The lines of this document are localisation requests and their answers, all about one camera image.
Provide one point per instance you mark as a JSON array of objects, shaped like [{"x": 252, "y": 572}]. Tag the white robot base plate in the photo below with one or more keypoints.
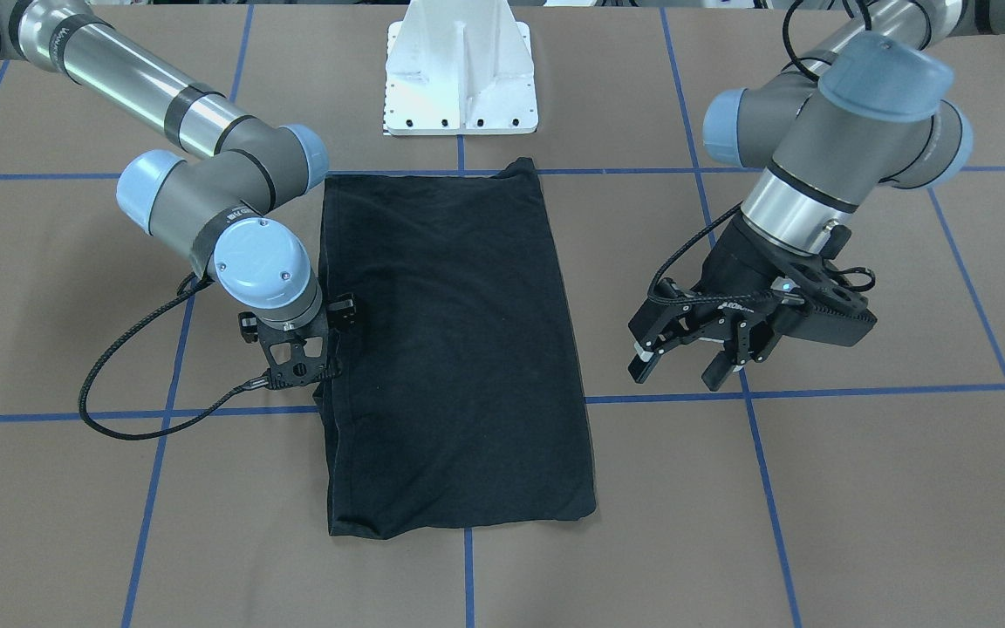
[{"x": 459, "y": 68}]

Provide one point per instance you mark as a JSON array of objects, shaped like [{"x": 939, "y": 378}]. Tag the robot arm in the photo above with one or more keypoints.
[
  {"x": 866, "y": 108},
  {"x": 210, "y": 196}
]

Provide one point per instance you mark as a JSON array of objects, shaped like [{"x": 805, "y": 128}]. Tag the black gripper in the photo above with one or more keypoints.
[
  {"x": 344, "y": 307},
  {"x": 734, "y": 260}
]

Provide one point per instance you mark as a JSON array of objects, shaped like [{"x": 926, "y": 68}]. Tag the black graphic t-shirt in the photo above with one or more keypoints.
[{"x": 459, "y": 400}]

